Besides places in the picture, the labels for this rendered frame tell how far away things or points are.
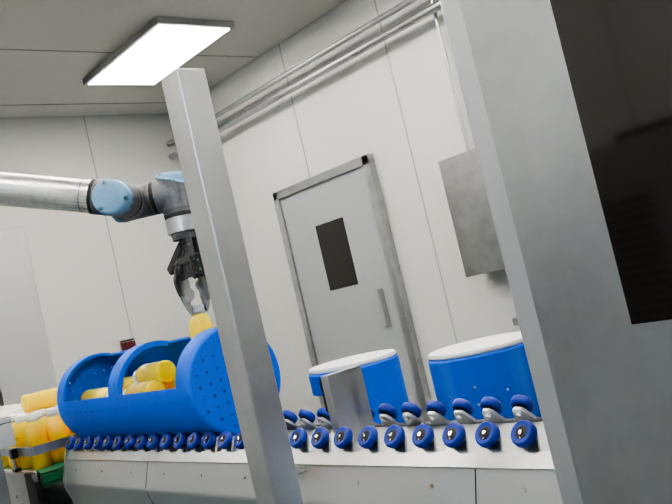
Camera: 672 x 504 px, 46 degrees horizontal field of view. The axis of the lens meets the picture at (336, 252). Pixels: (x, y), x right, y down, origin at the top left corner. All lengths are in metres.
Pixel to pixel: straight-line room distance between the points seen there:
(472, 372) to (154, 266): 6.09
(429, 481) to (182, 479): 0.89
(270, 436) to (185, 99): 0.61
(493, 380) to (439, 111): 3.89
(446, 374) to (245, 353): 0.75
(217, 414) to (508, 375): 0.73
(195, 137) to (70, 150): 6.37
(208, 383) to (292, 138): 4.95
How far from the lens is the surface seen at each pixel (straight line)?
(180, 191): 2.15
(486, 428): 1.39
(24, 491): 3.02
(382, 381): 2.39
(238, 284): 1.41
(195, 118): 1.45
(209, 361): 2.06
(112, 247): 7.71
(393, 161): 6.02
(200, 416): 2.05
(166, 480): 2.27
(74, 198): 2.09
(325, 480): 1.70
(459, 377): 2.01
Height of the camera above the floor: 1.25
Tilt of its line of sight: 3 degrees up
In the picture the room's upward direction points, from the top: 13 degrees counter-clockwise
